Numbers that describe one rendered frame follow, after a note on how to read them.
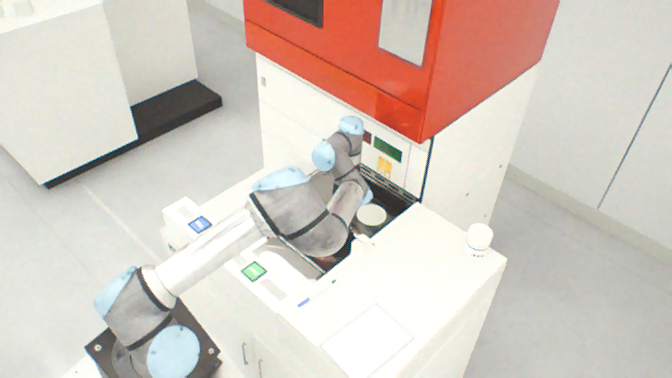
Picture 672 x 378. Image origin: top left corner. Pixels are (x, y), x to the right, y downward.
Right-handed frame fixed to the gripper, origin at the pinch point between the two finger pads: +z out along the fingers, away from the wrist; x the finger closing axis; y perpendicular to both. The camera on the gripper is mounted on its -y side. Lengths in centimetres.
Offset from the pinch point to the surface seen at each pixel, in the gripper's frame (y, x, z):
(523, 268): 67, -89, 91
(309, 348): -55, 1, -2
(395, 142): 10.5, -13.7, -23.0
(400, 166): 8.7, -16.4, -14.8
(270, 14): 36, 33, -49
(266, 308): -45.5, 15.1, -2.6
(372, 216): -0.1, -9.5, 1.3
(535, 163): 134, -97, 72
